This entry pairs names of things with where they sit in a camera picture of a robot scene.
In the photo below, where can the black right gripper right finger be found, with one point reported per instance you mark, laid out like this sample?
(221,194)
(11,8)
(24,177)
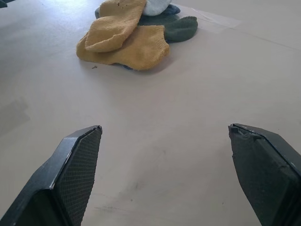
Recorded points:
(263,169)

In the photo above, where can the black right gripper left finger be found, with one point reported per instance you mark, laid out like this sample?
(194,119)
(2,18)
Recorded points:
(70,169)

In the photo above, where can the yellow terry sock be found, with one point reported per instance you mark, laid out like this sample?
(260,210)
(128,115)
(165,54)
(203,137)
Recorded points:
(113,30)
(141,51)

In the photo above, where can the dark green cloth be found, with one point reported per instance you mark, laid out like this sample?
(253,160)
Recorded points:
(181,29)

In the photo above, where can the grey cloth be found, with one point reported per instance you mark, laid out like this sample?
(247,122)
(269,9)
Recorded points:
(155,8)

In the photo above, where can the blue sock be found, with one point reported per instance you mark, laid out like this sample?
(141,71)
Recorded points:
(172,10)

